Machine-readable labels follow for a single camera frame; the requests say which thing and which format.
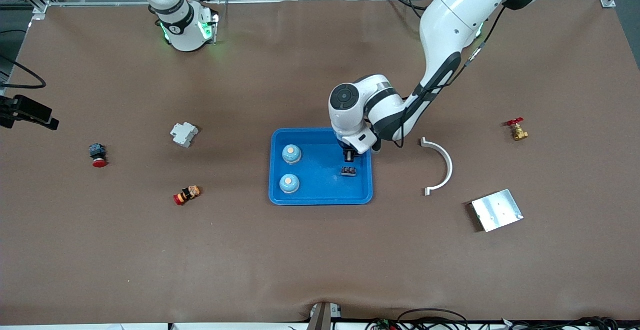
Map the blue plastic tray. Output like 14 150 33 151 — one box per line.
268 127 374 206

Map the red push button black body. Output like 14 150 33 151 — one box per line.
88 143 108 168

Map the white circuit breaker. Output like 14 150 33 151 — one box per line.
170 122 200 148

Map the silver metal plate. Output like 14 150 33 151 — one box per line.
468 189 524 233

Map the red yellow emergency stop button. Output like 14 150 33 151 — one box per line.
173 185 202 206

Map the white curved plastic bracket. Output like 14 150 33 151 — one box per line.
420 137 454 196

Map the brass valve red handle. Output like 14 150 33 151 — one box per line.
504 118 529 142

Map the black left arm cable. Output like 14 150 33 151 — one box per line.
391 5 506 148

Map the black cable bundle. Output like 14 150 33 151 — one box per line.
365 308 640 330

